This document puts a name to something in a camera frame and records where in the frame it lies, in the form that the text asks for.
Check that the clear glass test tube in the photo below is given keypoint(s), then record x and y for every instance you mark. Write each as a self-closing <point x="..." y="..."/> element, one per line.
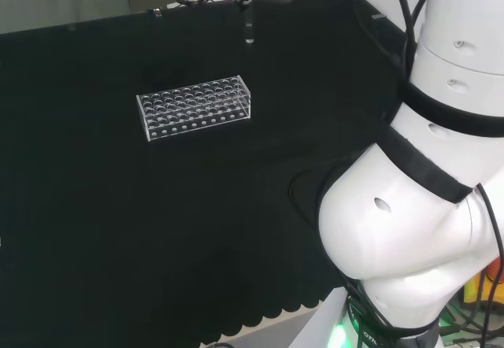
<point x="249" y="25"/>

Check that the clear acrylic test tube rack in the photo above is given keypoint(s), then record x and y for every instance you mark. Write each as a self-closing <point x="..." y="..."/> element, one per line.
<point x="193" y="106"/>

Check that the clear cloth clip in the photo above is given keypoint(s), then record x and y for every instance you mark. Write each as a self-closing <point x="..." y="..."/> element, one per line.
<point x="378" y="16"/>
<point x="156" y="12"/>

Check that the black bench cloth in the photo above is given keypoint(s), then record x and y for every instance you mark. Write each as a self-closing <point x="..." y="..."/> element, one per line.
<point x="157" y="206"/>

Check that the yellow emergency stop button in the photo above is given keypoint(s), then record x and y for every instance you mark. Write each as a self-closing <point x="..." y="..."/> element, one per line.
<point x="478" y="291"/>

